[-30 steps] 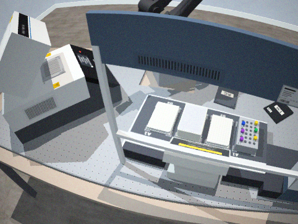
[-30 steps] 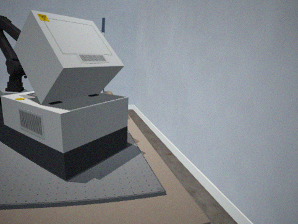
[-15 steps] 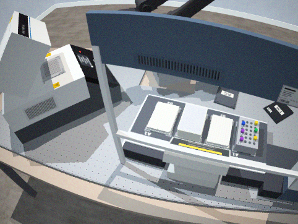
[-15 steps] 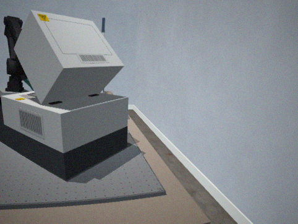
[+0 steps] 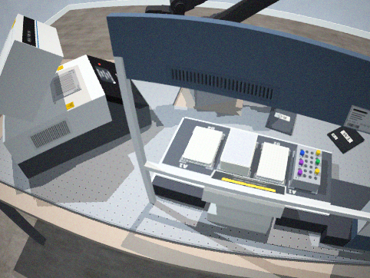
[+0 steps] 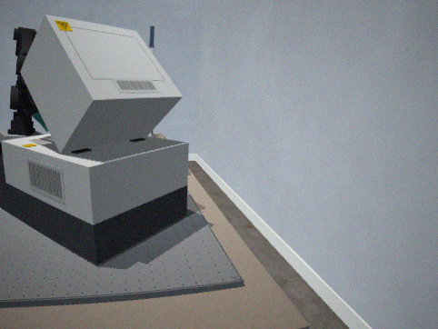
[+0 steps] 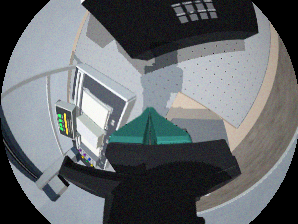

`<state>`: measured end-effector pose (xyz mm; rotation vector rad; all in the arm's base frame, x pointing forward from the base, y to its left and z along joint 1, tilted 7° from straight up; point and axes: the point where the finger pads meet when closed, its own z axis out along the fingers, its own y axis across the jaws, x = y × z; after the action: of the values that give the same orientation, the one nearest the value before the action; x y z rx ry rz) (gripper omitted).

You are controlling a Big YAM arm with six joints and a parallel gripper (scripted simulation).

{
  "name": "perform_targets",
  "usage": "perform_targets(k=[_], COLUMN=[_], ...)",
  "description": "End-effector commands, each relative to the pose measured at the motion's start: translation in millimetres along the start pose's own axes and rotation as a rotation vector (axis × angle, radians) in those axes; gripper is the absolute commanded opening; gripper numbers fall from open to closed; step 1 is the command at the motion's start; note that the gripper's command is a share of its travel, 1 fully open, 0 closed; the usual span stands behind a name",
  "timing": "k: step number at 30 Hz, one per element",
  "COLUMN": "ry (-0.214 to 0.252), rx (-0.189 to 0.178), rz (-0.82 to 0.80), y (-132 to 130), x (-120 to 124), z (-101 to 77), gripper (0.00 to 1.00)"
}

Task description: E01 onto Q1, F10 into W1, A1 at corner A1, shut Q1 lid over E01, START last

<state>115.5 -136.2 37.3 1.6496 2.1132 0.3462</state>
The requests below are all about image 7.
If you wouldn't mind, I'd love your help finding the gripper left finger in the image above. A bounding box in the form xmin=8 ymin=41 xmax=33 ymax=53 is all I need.
xmin=108 ymin=107 xmax=150 ymax=145

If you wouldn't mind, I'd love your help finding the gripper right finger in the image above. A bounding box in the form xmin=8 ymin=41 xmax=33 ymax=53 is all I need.
xmin=150 ymin=107 xmax=192 ymax=145

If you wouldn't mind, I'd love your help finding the white benchtop lab instrument with lid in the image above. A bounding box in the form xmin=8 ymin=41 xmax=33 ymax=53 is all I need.
xmin=81 ymin=0 xmax=259 ymax=61

